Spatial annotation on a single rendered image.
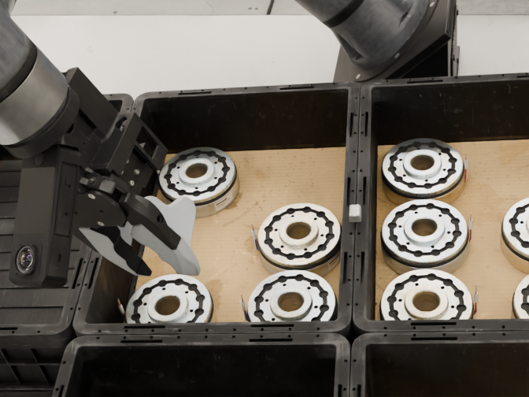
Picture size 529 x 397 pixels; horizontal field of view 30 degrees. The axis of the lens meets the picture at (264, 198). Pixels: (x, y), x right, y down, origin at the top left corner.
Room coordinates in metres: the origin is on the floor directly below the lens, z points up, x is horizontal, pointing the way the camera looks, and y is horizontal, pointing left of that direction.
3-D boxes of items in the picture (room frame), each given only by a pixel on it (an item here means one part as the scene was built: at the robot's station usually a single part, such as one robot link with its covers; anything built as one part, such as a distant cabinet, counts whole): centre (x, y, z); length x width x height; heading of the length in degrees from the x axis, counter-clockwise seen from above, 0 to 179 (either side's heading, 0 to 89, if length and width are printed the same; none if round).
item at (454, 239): (0.78, -0.18, 0.86); 0.10 x 0.10 x 0.01
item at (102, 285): (0.83, 0.04, 0.87); 0.40 x 0.30 x 0.11; 167
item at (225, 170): (0.95, 0.08, 0.86); 0.10 x 0.10 x 0.01
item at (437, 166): (0.89, -0.20, 0.86); 0.05 x 0.05 x 0.01
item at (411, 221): (0.78, -0.18, 0.86); 0.05 x 0.05 x 0.01
